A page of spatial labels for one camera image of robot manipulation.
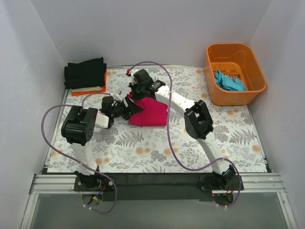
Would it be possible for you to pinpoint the pink t shirt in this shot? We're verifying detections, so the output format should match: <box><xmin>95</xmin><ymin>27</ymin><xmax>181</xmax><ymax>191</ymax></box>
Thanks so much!
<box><xmin>127</xmin><ymin>92</ymin><xmax>168</xmax><ymax>126</ymax></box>

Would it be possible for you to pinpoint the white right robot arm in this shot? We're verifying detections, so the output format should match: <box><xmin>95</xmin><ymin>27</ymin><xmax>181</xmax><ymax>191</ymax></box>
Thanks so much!
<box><xmin>126</xmin><ymin>69</ymin><xmax>242</xmax><ymax>190</ymax></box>

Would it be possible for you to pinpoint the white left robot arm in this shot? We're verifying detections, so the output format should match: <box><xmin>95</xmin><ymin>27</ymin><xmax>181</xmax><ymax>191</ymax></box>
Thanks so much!
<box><xmin>61</xmin><ymin>96</ymin><xmax>143</xmax><ymax>182</ymax></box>

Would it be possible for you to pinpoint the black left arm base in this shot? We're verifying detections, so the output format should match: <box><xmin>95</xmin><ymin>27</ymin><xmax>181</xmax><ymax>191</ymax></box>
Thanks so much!
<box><xmin>73</xmin><ymin>171</ymin><xmax>114</xmax><ymax>207</ymax></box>

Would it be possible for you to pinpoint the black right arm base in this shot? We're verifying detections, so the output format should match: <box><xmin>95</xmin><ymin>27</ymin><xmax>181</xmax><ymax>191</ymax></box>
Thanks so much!
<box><xmin>197</xmin><ymin>165</ymin><xmax>244</xmax><ymax>208</ymax></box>

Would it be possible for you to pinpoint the folded orange t shirt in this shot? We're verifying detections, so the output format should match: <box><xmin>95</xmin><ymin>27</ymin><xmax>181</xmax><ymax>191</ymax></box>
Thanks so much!
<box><xmin>71</xmin><ymin>70</ymin><xmax>107</xmax><ymax>96</ymax></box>

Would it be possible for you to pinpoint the folded beige t shirt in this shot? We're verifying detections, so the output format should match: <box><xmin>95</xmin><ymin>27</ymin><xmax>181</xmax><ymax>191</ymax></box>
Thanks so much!
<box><xmin>71</xmin><ymin>86</ymin><xmax>104</xmax><ymax>93</ymax></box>

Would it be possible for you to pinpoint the floral patterned table mat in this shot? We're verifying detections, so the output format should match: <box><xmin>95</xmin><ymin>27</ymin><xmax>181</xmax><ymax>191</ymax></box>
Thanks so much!
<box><xmin>47</xmin><ymin>67</ymin><xmax>266</xmax><ymax>174</ymax></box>

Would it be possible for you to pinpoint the folded black t shirt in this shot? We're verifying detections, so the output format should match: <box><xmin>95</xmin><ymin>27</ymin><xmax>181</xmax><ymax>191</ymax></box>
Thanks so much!
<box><xmin>64</xmin><ymin>57</ymin><xmax>107</xmax><ymax>89</ymax></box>

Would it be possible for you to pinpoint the teal t shirt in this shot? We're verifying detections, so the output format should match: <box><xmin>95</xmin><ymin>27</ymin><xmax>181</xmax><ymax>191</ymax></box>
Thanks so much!
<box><xmin>214</xmin><ymin>70</ymin><xmax>247</xmax><ymax>91</ymax></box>

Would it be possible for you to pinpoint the orange plastic basket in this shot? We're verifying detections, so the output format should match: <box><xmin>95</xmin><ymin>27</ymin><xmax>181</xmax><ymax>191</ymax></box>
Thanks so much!
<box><xmin>204</xmin><ymin>43</ymin><xmax>267</xmax><ymax>106</ymax></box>

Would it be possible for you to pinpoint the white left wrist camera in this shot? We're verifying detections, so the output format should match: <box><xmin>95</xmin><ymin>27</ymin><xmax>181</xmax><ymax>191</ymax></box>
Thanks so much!
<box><xmin>112</xmin><ymin>89</ymin><xmax>122</xmax><ymax>102</ymax></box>

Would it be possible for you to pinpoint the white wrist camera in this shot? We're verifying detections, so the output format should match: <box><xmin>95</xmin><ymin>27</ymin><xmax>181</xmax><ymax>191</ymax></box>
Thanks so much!
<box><xmin>126</xmin><ymin>69</ymin><xmax>138</xmax><ymax>87</ymax></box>
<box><xmin>112</xmin><ymin>89</ymin><xmax>122</xmax><ymax>102</ymax></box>

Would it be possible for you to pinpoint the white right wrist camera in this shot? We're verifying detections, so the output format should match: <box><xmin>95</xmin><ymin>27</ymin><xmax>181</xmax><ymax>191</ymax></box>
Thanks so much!
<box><xmin>126</xmin><ymin>69</ymin><xmax>138</xmax><ymax>87</ymax></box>

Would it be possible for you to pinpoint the aluminium frame rail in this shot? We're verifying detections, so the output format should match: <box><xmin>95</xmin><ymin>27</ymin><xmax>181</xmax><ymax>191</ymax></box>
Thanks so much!
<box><xmin>21</xmin><ymin>173</ymin><xmax>297</xmax><ymax>229</ymax></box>

